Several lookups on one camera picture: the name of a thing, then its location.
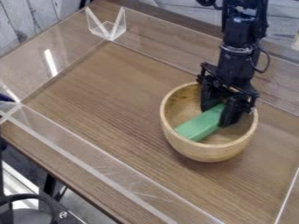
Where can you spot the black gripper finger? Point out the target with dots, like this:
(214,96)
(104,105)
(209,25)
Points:
(235,107)
(210,96)

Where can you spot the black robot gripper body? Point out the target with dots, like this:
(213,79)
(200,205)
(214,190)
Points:
(233,72)

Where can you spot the brown wooden bowl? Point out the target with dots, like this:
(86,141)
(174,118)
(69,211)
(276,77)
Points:
(221,145)

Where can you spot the green rectangular block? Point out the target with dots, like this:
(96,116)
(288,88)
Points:
(200,126)

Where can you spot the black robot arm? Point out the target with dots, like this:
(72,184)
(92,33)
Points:
(243,24)

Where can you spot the black table leg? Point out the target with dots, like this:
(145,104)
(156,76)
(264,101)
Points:
(49,185)

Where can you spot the blue object at edge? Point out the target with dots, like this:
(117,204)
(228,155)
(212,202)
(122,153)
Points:
(5,98)

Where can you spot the clear acrylic tray enclosure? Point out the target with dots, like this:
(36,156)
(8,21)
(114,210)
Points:
(88,81)

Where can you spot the grey metal base plate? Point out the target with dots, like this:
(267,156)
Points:
(62,214)

